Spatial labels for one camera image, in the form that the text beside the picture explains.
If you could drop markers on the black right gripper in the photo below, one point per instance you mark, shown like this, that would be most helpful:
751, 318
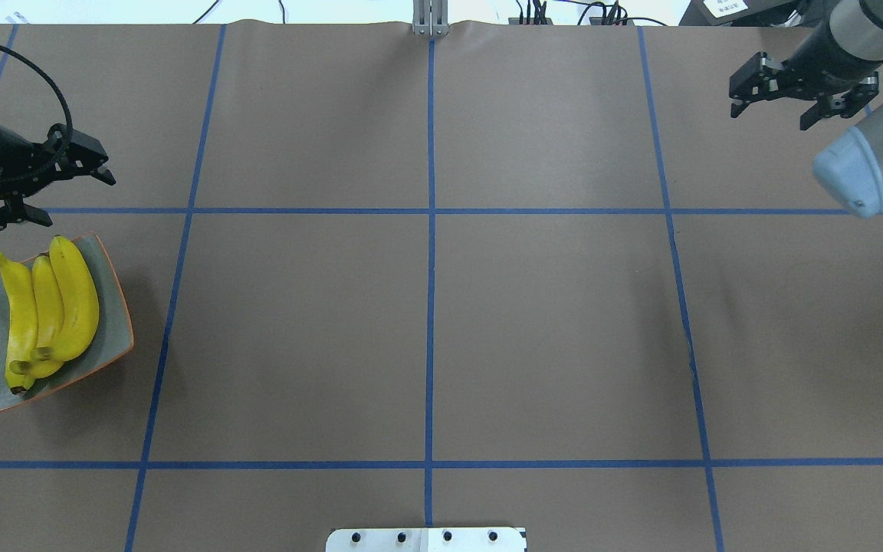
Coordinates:
812, 62

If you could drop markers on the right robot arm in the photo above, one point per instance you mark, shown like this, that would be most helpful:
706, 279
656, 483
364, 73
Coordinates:
851, 168

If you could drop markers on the grey square plate orange rim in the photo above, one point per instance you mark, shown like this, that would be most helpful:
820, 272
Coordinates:
114, 337

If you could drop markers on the aluminium frame post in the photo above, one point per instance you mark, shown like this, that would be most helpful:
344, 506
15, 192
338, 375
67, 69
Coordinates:
430, 18

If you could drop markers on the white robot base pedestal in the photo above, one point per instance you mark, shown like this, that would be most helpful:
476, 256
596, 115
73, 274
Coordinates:
428, 539

